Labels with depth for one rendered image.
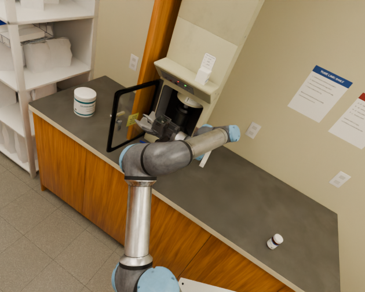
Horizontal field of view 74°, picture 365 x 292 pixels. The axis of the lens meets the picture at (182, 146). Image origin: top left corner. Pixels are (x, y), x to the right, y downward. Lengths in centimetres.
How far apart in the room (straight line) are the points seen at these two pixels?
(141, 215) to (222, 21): 86
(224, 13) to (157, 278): 104
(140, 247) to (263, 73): 120
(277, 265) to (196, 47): 115
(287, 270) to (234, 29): 118
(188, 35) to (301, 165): 113
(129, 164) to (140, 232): 23
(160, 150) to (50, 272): 154
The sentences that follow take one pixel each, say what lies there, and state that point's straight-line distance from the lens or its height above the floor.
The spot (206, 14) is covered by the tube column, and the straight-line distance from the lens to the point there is 120.
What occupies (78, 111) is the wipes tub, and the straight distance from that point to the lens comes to 169.
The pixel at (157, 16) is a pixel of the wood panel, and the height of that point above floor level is 169.
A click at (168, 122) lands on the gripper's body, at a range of 111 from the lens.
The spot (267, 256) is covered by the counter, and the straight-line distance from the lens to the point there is 142.
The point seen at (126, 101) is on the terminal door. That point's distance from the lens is 123.
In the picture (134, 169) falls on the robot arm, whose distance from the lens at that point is 84.
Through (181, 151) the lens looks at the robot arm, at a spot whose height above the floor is 148.
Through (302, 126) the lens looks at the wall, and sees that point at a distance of 169.
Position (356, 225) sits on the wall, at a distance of 211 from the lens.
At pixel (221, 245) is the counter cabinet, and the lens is 145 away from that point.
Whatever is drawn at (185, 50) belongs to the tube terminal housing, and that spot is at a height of 158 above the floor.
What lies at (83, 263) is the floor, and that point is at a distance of 214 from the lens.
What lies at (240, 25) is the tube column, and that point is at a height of 179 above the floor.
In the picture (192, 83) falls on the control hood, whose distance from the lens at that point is 115.
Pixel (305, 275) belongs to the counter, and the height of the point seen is 94.
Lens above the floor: 199
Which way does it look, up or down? 39 degrees down
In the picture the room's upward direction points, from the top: 23 degrees clockwise
